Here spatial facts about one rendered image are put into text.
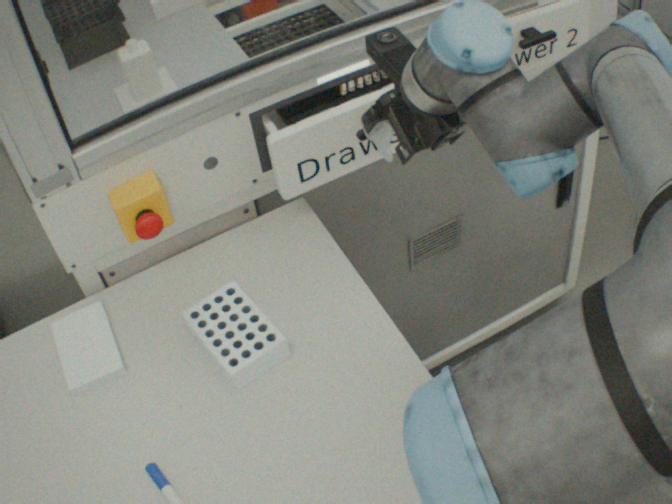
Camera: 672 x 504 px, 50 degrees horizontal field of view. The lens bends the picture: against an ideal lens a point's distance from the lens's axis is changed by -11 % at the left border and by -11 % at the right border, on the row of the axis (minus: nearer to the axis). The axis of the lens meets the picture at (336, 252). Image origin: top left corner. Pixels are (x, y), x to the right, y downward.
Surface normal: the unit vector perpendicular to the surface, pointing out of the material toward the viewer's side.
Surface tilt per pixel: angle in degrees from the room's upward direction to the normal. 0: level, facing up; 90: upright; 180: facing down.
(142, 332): 0
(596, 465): 63
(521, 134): 56
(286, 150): 90
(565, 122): 71
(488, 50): 34
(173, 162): 90
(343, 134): 90
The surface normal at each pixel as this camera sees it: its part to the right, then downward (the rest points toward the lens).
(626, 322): -0.65, -0.48
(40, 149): 0.45, 0.64
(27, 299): -0.11, -0.65
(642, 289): -0.59, -0.66
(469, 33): 0.17, -0.17
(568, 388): -0.62, -0.22
